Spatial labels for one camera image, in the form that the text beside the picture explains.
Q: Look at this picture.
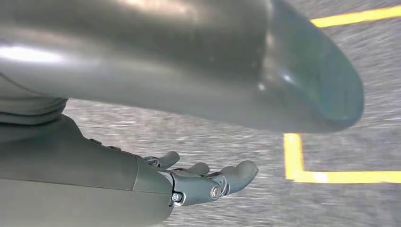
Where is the yellow tape square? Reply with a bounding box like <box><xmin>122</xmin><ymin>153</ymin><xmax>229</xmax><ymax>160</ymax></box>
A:
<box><xmin>283</xmin><ymin>4</ymin><xmax>401</xmax><ymax>184</ymax></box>

